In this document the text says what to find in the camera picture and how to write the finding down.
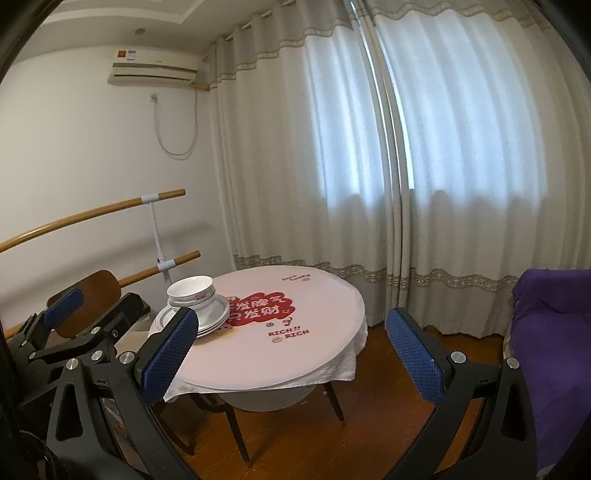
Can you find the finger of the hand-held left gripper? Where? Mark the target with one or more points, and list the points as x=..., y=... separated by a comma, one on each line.
x=129, y=307
x=64, y=307

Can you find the white tablecloth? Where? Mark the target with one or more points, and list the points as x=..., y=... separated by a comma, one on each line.
x=341, y=369

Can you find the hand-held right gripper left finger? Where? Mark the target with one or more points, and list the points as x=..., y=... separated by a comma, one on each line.
x=168, y=355

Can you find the short wooden barre rail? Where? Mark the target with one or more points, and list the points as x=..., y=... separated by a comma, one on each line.
x=180, y=261

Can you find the long wooden barre rail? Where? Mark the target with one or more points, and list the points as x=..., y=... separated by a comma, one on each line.
x=69, y=219

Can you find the white barre stand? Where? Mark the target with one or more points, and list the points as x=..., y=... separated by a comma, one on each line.
x=157, y=230

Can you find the purple covered sofa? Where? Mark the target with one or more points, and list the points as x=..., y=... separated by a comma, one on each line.
x=554, y=332

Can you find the beige seat cushion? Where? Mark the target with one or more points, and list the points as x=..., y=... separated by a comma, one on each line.
x=134, y=339

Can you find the round table pink cloth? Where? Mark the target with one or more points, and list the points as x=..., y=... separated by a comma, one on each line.
x=314, y=332

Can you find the large white bowl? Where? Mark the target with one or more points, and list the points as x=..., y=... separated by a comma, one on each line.
x=189, y=287

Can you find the white air conditioner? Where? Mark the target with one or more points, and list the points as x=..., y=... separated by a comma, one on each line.
x=154, y=69

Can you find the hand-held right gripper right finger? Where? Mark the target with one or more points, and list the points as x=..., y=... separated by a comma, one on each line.
x=415, y=355

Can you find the brown wooden chair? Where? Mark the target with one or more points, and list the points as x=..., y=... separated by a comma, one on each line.
x=99, y=288

